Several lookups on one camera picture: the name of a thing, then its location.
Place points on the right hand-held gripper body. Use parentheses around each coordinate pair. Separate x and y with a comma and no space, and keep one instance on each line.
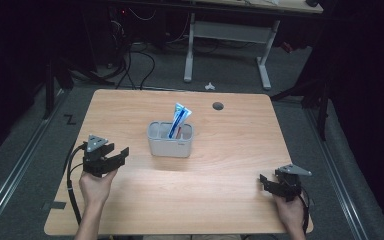
(291,185)

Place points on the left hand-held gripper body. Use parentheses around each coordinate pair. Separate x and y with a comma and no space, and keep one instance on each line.
(95,161)

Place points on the grey plastic container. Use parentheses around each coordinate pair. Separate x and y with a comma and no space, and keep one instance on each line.
(170,148)

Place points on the blue and white toothpaste tube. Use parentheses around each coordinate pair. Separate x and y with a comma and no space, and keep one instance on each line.
(179,118)

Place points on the person's right hand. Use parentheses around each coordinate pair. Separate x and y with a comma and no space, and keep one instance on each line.
(291,213)

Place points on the person's left hand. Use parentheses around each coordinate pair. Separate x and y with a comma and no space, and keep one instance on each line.
(95,190)

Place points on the black tape strip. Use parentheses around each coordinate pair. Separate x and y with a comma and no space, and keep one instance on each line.
(56,205)

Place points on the black metal stand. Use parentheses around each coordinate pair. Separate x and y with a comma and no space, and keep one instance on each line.
(323,113)
(49,90)

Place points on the black table grommet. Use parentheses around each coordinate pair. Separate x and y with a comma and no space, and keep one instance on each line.
(218,106)

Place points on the small white floor object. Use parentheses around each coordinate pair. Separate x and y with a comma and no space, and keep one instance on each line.
(209,87)

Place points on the desk with white legs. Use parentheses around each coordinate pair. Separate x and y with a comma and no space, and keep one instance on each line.
(228,31)

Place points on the metal floor rail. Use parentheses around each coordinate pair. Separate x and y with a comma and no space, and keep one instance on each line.
(13,173)
(340,186)

